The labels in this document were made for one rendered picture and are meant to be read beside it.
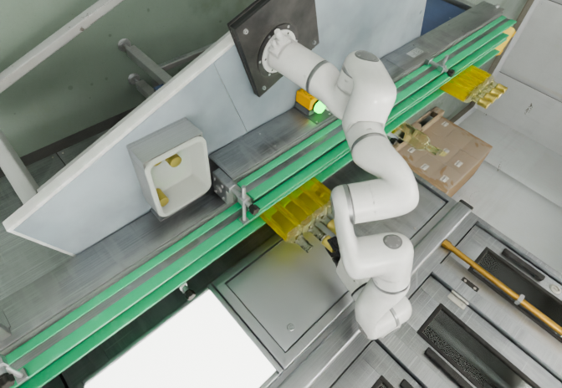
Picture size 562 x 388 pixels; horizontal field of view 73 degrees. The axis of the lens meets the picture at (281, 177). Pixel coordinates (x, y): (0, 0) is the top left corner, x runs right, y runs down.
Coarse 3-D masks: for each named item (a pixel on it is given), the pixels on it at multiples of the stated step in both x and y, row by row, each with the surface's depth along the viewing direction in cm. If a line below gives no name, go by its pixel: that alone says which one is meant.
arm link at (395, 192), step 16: (368, 144) 77; (384, 144) 76; (368, 160) 77; (384, 160) 74; (400, 160) 74; (384, 176) 76; (400, 176) 73; (352, 192) 75; (368, 192) 75; (384, 192) 74; (400, 192) 74; (416, 192) 74; (368, 208) 74; (384, 208) 74; (400, 208) 75
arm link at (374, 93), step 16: (352, 64) 84; (368, 64) 84; (368, 80) 79; (384, 80) 80; (352, 96) 81; (368, 96) 78; (384, 96) 78; (352, 112) 82; (368, 112) 80; (384, 112) 80; (352, 128) 83; (368, 128) 80; (352, 144) 81
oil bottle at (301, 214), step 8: (288, 200) 122; (296, 200) 123; (288, 208) 120; (296, 208) 120; (304, 208) 121; (296, 216) 119; (304, 216) 119; (312, 216) 119; (304, 224) 117; (312, 224) 118
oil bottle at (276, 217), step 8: (272, 208) 121; (280, 208) 121; (264, 216) 121; (272, 216) 119; (280, 216) 119; (288, 216) 119; (272, 224) 120; (280, 224) 117; (288, 224) 117; (296, 224) 117; (280, 232) 118; (288, 232) 115; (296, 232) 116; (288, 240) 117
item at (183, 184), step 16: (192, 144) 95; (160, 160) 90; (192, 160) 108; (160, 176) 104; (176, 176) 110; (192, 176) 113; (208, 176) 108; (176, 192) 110; (192, 192) 110; (160, 208) 101; (176, 208) 107
